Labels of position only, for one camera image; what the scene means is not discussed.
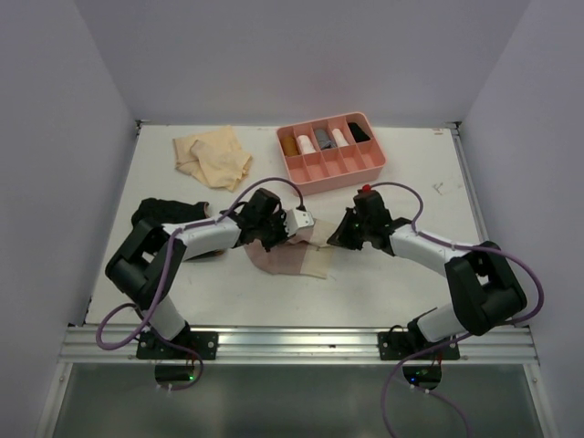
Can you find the black underwear orange trim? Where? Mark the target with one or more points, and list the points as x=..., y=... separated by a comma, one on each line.
x=168, y=212

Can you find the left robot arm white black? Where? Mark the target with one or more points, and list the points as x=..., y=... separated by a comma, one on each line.
x=147, y=262

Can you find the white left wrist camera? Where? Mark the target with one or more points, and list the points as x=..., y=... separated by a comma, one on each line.
x=297, y=220

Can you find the pink underwear cream waistband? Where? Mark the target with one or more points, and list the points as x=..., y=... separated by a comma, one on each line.
x=306, y=254

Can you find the grey rolled underwear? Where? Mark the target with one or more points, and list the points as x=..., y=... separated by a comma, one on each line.
x=324, y=141

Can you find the black rolled underwear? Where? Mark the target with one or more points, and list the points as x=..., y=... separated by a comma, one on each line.
x=359, y=132

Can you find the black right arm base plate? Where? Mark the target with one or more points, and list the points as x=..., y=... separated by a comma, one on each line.
x=398, y=343

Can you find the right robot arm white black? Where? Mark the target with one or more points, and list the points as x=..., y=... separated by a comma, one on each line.
x=483, y=288

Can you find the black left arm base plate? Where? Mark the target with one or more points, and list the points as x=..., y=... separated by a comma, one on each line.
x=188, y=345

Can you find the aluminium table frame rail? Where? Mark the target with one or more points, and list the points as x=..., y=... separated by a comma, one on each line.
x=299, y=320

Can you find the beige underwear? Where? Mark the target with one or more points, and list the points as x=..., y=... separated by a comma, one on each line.
x=214, y=158

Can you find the pink divided organizer tray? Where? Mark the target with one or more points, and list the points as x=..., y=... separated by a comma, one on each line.
x=337, y=168

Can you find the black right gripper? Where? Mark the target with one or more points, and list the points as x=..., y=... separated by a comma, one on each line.
x=341, y=236

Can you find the brown rolled underwear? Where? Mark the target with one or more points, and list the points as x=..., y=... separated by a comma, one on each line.
x=289, y=146

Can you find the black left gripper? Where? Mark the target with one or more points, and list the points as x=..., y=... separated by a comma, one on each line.
x=279, y=216

